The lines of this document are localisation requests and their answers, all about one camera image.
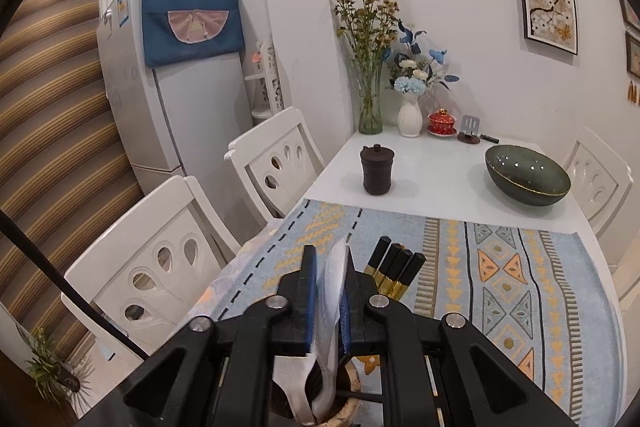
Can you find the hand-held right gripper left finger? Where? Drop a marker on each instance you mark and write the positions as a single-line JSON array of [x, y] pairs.
[[311, 302]]

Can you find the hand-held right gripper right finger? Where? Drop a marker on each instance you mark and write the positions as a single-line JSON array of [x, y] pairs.
[[346, 312]]

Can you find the white spoon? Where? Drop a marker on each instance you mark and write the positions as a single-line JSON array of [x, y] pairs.
[[292, 377], [335, 277]]

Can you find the bamboo utensil holder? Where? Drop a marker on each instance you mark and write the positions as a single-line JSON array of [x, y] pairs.
[[352, 387]]

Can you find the dark brown lidded mug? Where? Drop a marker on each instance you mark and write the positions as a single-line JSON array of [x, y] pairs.
[[376, 172]]

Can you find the blue patterned table mat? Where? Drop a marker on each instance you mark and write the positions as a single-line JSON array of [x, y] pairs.
[[500, 307]]

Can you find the white dining chair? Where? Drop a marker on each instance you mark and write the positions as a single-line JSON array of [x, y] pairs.
[[615, 172], [260, 147], [110, 257]]

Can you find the clear glass vase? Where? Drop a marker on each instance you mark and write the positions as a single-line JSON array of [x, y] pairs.
[[367, 117]]

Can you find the white ceramic vase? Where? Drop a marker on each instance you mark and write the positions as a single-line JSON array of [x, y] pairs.
[[410, 117]]

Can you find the red lidded teacup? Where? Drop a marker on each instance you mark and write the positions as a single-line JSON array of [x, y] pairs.
[[441, 123]]

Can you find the dark green bowl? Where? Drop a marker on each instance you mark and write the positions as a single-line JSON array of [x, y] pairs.
[[525, 177]]

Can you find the grey refrigerator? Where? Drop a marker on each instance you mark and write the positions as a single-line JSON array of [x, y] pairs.
[[200, 107]]

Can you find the metal phone stand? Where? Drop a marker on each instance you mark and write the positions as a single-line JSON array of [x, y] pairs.
[[470, 124]]

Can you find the black lighter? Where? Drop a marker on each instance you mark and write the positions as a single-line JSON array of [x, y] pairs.
[[489, 138]]

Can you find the white corner shelf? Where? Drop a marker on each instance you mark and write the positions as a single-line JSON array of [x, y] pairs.
[[272, 77]]

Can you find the blue artificial flowers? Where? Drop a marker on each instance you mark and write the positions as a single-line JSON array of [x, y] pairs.
[[410, 82]]

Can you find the green potted plant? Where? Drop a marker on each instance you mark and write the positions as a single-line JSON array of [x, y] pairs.
[[45, 367]]

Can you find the dried yellow flowers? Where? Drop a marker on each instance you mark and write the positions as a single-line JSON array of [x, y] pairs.
[[367, 22]]

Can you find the brown striped curtain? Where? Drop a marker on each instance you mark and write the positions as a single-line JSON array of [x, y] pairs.
[[50, 107]]

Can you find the yellow hanging tassels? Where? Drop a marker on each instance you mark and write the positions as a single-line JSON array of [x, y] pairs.
[[633, 93]]

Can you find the framed wall picture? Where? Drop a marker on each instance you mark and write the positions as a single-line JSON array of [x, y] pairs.
[[634, 54], [631, 12]]

